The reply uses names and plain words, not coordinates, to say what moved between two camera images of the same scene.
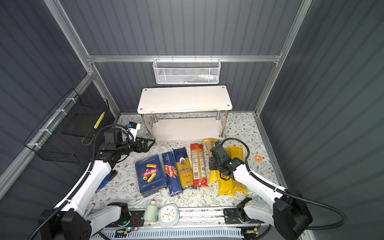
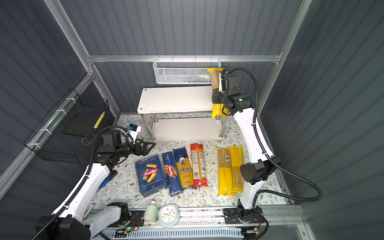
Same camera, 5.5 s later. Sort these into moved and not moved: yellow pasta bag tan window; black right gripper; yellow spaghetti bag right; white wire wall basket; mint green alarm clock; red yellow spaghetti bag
Moved: black right gripper; yellow pasta bag tan window
Not moved: yellow spaghetti bag right; mint green alarm clock; red yellow spaghetti bag; white wire wall basket
